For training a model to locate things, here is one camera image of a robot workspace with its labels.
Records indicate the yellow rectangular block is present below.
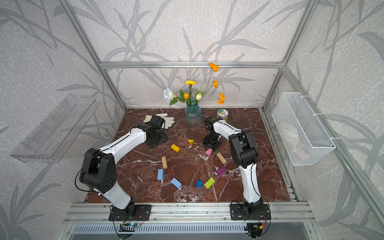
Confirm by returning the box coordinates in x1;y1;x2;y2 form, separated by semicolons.
171;144;180;153

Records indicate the controller board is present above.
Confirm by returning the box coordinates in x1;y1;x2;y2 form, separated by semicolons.
119;223;142;232
244;223;269;239

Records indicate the artificial flower bouquet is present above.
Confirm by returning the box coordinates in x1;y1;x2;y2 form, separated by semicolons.
163;63;220;106

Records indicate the lime green block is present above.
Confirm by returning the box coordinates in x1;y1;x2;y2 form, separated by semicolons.
204;178;216;189

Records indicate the left controller board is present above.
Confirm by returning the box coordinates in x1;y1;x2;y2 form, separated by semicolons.
119;223;142;232

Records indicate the natural wood block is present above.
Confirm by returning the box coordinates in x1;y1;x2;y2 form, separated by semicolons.
162;157;168;169
216;153;227;165

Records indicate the white knit glove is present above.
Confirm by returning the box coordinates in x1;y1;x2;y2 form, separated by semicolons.
143;113;175;130

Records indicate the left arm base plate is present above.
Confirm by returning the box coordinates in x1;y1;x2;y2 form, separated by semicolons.
109;204;152;222

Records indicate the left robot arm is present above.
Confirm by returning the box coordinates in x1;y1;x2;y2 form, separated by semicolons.
79;114;175;212

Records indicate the light blue slanted block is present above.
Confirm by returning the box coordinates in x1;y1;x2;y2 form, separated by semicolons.
171;178;182;189

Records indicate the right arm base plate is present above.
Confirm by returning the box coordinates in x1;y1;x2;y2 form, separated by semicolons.
230;201;271;221

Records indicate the pink rectangular block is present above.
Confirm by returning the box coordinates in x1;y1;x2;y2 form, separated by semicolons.
206;149;213;156

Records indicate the right controller board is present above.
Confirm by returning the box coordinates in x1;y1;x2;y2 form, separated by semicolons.
244;223;269;239

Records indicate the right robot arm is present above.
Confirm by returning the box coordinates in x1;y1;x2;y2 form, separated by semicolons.
203;117;263;205

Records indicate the aluminium front rail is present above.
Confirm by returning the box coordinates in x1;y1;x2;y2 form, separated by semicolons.
64;202;315;224

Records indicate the dark blue cube block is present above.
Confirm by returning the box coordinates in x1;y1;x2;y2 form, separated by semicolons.
197;180;203;188

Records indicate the purple block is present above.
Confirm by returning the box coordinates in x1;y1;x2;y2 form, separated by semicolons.
216;166;227;176

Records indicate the clear acrylic wall shelf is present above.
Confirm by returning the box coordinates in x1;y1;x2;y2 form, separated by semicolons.
11;94;99;164

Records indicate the light blue upright block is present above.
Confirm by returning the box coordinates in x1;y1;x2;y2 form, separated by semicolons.
157;169;164;181

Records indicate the aluminium cage frame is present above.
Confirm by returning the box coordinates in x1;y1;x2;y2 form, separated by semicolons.
59;1;384;224

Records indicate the small green tin can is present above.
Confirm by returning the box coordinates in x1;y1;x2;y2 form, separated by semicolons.
217;109;229;121

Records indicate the white wire mesh basket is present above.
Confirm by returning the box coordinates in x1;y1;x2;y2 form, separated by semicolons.
272;92;336;166

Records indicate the white cloth in basket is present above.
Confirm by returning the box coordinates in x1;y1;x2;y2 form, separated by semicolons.
279;120;310;161

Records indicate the blue glass vase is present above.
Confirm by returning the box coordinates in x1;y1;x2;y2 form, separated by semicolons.
185;104;202;127

